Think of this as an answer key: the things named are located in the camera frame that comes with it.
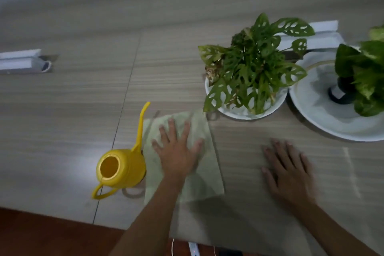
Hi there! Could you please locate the person's right hand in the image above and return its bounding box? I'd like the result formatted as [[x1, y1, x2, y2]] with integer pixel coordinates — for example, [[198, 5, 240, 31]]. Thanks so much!
[[260, 138, 318, 209]]

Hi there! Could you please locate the person's left hand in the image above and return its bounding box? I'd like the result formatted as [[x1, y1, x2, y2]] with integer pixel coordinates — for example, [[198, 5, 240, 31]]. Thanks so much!
[[151, 118, 205, 182]]

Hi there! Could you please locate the light green cleaning cloth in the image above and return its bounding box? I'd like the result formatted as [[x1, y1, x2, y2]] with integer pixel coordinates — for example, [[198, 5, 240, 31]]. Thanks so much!
[[141, 110, 225, 205]]

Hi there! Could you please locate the person's right forearm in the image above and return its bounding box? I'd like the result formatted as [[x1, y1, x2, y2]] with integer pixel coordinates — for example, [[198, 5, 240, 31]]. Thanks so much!
[[292, 200, 382, 256]]

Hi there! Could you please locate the person's left forearm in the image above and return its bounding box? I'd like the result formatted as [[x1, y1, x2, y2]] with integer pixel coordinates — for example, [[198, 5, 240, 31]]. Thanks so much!
[[109, 175, 185, 256]]

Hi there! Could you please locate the yellow plastic watering can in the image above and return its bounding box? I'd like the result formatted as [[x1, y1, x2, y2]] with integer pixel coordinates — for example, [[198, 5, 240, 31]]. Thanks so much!
[[91, 101, 151, 200]]

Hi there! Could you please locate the white round plant pot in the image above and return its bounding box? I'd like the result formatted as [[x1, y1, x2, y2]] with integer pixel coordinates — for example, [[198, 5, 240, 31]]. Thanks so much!
[[205, 75, 288, 121]]

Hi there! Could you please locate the large white round dish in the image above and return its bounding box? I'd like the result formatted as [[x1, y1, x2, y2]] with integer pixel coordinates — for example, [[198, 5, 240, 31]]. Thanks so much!
[[289, 51, 384, 142]]

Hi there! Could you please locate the small black plant pot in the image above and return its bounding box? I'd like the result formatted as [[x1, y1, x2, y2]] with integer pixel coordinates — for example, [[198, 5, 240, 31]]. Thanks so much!
[[328, 76, 358, 105]]

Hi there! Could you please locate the green plant with holed leaves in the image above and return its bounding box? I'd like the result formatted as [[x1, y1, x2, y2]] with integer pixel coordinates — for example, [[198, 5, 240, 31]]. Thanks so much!
[[198, 13, 316, 115]]

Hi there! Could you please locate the broad-leaf green plant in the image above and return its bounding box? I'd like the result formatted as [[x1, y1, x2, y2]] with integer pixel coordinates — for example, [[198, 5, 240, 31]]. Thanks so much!
[[334, 25, 384, 117]]

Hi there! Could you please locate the white cable box with flap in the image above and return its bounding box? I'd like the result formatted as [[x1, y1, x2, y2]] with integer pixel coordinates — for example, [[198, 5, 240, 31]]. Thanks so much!
[[274, 20, 345, 53], [0, 48, 52, 74]]

